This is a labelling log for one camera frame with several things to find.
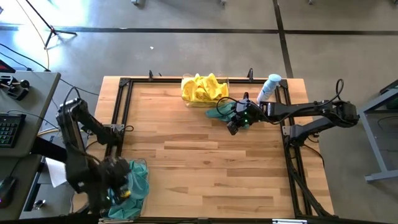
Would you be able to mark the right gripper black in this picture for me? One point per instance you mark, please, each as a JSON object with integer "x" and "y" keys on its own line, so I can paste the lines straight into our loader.
{"x": 248, "y": 115}

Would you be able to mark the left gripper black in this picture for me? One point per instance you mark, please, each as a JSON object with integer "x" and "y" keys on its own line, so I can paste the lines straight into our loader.
{"x": 112, "y": 174}

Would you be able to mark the teal microfiber towel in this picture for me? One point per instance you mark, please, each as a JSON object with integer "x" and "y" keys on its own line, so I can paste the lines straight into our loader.
{"x": 140, "y": 179}
{"x": 217, "y": 112}
{"x": 124, "y": 211}

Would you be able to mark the yellow microfiber towel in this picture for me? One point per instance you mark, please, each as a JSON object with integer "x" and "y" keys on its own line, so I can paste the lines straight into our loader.
{"x": 191, "y": 91}
{"x": 217, "y": 90}

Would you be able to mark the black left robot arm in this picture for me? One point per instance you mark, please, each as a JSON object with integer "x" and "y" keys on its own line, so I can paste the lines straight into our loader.
{"x": 77, "y": 161}

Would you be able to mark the yellow tape label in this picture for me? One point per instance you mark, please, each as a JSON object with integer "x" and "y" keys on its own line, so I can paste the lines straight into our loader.
{"x": 126, "y": 195}

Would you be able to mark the clear plastic basket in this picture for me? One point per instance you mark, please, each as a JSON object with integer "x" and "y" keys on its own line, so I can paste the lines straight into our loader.
{"x": 225, "y": 104}
{"x": 146, "y": 211}

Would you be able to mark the light blue Febreze spray bottle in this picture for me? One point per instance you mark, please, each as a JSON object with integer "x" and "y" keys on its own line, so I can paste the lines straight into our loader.
{"x": 267, "y": 90}

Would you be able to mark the black table clamp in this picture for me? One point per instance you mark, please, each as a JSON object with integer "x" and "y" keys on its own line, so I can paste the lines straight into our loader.
{"x": 150, "y": 75}
{"x": 250, "y": 74}

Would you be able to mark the white paper sheet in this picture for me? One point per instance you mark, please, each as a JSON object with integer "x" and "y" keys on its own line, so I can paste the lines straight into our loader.
{"x": 56, "y": 174}

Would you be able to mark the black desk support beam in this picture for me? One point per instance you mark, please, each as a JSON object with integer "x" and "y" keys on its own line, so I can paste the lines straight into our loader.
{"x": 46, "y": 147}

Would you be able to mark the black computer mouse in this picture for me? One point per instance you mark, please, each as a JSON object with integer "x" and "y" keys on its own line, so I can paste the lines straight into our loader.
{"x": 6, "y": 193}

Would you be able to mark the black computer keyboard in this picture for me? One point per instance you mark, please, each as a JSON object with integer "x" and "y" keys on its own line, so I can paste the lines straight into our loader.
{"x": 11, "y": 130}

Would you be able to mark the grey side desk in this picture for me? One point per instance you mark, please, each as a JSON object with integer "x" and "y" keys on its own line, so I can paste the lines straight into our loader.
{"x": 34, "y": 93}

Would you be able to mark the black desk clamp device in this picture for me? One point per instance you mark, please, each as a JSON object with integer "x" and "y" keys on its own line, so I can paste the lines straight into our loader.
{"x": 17, "y": 90}

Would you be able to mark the black tripod stand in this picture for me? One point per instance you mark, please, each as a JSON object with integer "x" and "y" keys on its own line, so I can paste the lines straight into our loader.
{"x": 63, "y": 32}

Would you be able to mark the black flat device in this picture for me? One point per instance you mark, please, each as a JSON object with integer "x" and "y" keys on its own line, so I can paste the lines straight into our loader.
{"x": 4, "y": 68}

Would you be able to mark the silver metal bracket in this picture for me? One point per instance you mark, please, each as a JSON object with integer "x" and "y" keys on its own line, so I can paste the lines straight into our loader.
{"x": 121, "y": 221}
{"x": 289, "y": 221}

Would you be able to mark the black aluminium table frame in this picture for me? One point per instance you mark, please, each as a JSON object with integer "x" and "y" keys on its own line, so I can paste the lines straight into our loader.
{"x": 146, "y": 81}

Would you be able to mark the grey metal table frame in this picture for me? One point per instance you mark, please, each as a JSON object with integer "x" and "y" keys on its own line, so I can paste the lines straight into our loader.
{"x": 374, "y": 146}

